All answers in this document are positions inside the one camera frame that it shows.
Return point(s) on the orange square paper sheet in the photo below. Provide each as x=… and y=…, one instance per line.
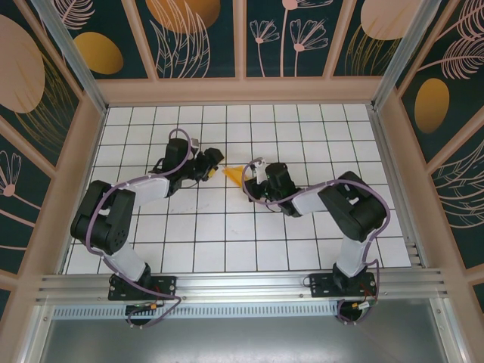
x=234, y=173

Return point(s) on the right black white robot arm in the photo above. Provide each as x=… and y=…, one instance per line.
x=359, y=211

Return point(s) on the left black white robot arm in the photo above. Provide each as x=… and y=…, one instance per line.
x=102, y=223

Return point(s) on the yellow power connector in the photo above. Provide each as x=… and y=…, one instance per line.
x=358, y=304
x=153, y=305

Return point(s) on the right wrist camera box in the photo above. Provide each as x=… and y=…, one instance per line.
x=260, y=174

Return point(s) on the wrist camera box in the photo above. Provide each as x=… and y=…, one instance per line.
x=194, y=143
x=260, y=174

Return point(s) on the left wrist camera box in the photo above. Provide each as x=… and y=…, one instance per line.
x=194, y=143

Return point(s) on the aluminium table rail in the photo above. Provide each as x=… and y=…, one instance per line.
x=242, y=287

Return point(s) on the aluminium side rail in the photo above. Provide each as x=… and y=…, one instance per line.
x=386, y=151

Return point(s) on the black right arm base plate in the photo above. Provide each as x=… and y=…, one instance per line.
x=321, y=287

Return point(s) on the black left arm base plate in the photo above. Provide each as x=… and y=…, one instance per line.
x=166, y=287

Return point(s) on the aluminium frame post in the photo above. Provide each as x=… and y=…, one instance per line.
x=75, y=64
x=401, y=56

